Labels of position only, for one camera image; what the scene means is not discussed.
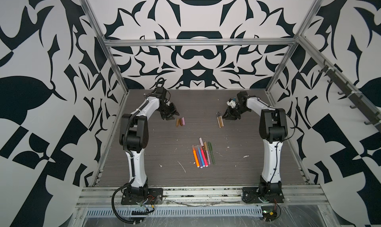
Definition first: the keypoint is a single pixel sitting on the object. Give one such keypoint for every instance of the olive tan marker pen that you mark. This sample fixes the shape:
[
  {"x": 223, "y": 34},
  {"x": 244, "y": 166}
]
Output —
[{"x": 207, "y": 153}]

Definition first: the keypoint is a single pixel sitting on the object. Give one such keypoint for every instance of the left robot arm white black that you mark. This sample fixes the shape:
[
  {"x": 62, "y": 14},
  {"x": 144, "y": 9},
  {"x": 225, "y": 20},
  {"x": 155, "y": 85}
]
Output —
[{"x": 134, "y": 136}]

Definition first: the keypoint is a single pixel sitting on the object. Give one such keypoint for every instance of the light pink marker pen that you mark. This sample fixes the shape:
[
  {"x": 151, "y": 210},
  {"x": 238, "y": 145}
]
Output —
[{"x": 201, "y": 142}]

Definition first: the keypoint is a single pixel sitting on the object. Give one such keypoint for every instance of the purple marker pen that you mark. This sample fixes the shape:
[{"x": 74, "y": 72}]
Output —
[{"x": 198, "y": 157}]

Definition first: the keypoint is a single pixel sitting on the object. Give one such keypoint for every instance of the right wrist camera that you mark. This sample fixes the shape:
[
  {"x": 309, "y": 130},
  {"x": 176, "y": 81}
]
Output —
[{"x": 231, "y": 103}]

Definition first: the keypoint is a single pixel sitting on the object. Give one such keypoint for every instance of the aluminium frame crossbar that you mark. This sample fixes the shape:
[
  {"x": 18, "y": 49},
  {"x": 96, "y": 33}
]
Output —
[{"x": 198, "y": 42}]

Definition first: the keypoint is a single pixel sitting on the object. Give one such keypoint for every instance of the dark red marker pen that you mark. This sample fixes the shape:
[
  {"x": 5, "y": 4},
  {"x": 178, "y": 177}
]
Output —
[{"x": 205, "y": 156}]

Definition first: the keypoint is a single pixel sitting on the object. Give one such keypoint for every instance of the orange marker pen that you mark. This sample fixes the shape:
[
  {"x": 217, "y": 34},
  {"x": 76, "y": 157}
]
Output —
[{"x": 195, "y": 156}]

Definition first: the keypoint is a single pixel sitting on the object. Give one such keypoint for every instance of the pink red marker pen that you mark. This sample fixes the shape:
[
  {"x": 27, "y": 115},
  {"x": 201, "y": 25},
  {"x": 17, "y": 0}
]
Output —
[{"x": 202, "y": 154}]

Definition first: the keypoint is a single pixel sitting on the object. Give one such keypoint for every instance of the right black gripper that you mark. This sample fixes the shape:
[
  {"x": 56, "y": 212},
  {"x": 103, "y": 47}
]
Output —
[{"x": 230, "y": 115}]

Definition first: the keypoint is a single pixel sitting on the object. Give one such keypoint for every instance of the aluminium front rail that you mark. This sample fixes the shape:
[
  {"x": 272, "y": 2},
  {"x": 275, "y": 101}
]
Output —
[{"x": 205, "y": 195}]

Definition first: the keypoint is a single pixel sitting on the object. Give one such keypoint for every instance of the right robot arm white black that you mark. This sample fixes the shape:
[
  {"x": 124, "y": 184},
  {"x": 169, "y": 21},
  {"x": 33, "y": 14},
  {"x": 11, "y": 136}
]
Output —
[{"x": 273, "y": 130}]

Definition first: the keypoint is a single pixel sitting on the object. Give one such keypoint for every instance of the green marker pen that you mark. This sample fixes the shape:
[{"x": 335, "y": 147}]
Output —
[{"x": 211, "y": 152}]

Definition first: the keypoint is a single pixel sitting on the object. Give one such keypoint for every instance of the blue marker pen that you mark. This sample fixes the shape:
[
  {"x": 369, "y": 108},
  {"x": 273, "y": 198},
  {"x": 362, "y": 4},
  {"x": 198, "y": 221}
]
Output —
[{"x": 202, "y": 164}]

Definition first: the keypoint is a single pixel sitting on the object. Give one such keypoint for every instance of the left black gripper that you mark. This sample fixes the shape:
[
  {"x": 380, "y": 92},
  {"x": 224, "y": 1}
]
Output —
[{"x": 173, "y": 112}]

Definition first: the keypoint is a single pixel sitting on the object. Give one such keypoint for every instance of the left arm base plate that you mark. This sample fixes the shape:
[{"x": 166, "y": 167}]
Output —
[{"x": 133, "y": 196}]

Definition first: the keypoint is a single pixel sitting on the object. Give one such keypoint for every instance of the grey hook rack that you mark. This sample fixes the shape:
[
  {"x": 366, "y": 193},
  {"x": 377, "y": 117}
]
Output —
[{"x": 348, "y": 90}]

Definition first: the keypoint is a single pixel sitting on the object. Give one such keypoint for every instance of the circuit board with green light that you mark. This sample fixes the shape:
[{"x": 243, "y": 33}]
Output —
[{"x": 271, "y": 214}]

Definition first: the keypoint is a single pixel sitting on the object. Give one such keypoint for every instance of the white slotted cable duct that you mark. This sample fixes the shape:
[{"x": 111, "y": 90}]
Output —
[{"x": 183, "y": 211}]

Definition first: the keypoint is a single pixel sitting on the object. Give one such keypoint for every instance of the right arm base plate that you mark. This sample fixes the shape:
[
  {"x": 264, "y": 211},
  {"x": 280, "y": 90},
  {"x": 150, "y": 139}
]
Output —
[{"x": 262, "y": 195}]

